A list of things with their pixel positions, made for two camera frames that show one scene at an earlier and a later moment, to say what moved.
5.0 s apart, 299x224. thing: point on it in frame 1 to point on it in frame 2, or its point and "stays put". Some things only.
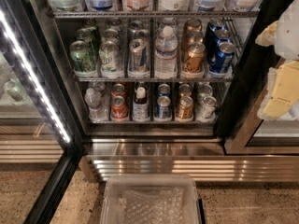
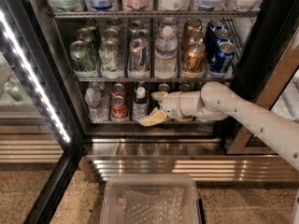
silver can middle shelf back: [134, 26] stays put
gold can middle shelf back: [193, 25] stays put
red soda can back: [118, 90] stays put
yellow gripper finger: [266, 37] to [159, 95]
